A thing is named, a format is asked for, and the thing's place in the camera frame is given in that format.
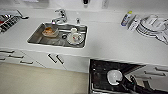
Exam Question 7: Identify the red utensil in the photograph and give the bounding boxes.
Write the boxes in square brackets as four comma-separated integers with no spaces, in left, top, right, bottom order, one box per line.
[0,20,6,26]

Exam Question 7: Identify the white sink base cabinet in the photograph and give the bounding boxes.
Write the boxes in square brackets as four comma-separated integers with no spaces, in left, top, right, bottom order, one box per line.
[32,51,90,73]

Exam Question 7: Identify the wire dish rack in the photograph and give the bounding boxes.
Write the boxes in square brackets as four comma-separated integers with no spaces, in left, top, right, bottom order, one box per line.
[0,9,30,35]

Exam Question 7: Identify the white patterned mug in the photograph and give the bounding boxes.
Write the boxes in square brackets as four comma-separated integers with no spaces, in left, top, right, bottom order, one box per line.
[69,27,80,41]

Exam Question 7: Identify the chrome faucet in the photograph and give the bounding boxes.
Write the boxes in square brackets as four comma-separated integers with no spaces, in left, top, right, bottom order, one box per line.
[50,8,68,25]

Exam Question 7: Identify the small white bottle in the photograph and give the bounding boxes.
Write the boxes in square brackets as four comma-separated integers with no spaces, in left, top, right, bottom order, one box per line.
[128,16,140,32]

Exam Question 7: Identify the white dishes on counter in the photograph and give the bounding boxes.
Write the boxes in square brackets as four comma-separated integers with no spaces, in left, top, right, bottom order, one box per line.
[155,29,168,46]

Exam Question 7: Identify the white plate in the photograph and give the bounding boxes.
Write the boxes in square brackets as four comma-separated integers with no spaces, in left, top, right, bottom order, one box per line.
[65,31,86,46]

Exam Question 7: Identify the stainless steel sink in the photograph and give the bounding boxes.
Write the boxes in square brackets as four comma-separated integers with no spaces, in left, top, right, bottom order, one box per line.
[26,22,89,50]

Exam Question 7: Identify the clear container orange food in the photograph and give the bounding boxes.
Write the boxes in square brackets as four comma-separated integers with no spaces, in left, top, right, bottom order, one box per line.
[41,26,60,38]

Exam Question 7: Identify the white bowl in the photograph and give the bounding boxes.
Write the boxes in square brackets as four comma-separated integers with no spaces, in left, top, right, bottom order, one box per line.
[106,69,124,87]

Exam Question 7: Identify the stainless steel dishwasher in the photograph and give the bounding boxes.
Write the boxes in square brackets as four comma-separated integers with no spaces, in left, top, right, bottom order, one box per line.
[88,58,145,94]

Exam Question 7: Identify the microwave oven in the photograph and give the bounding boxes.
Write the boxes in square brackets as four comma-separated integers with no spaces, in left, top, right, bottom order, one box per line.
[0,48,46,70]

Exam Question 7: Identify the white wall outlet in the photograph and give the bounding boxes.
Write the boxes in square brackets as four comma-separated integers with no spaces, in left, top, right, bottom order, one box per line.
[101,0,110,9]

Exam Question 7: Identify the stack of white plates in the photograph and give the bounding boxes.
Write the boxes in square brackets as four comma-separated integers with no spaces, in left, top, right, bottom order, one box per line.
[135,14,168,40]

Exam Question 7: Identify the white cup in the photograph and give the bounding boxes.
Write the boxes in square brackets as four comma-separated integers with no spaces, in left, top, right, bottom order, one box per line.
[145,14,158,26]
[156,19,168,30]

